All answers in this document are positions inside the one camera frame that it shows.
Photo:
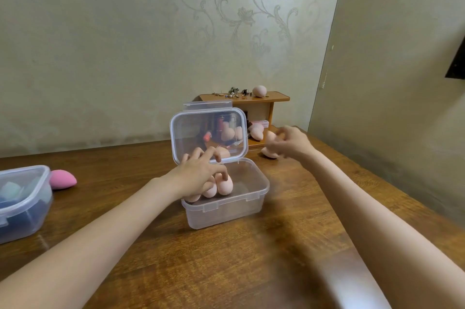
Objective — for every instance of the small wooden rack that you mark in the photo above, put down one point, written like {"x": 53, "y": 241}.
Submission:
{"x": 276, "y": 97}

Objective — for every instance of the pink cosmetic bottle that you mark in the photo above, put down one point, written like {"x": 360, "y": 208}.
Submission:
{"x": 220, "y": 124}

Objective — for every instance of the person's left hand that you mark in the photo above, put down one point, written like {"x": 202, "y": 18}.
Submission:
{"x": 192, "y": 178}

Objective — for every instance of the pale green door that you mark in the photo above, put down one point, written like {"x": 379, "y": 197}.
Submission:
{"x": 392, "y": 101}

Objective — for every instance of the beige sponge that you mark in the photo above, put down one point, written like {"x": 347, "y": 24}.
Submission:
{"x": 259, "y": 91}

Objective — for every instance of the person's left forearm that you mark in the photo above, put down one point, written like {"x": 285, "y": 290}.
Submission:
{"x": 80, "y": 254}

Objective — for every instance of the person's right forearm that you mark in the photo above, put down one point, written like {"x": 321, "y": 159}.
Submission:
{"x": 381, "y": 225}

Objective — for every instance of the small clear plastic box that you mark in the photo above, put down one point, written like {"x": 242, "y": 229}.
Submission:
{"x": 21, "y": 225}

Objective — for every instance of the group of blue green sponges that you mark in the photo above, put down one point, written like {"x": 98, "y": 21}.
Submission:
{"x": 11, "y": 189}

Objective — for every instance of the pile of makeup sponges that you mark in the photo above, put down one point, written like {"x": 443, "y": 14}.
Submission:
{"x": 257, "y": 133}

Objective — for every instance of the person's right hand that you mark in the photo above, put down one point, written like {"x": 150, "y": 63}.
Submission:
{"x": 294, "y": 143}

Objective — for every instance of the hot pink sponge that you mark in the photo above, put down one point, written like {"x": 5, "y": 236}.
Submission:
{"x": 62, "y": 179}

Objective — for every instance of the large clear plastic container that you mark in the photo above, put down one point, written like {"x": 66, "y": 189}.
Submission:
{"x": 232, "y": 210}

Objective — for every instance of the pile of metal hair clips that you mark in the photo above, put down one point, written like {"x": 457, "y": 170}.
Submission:
{"x": 232, "y": 91}

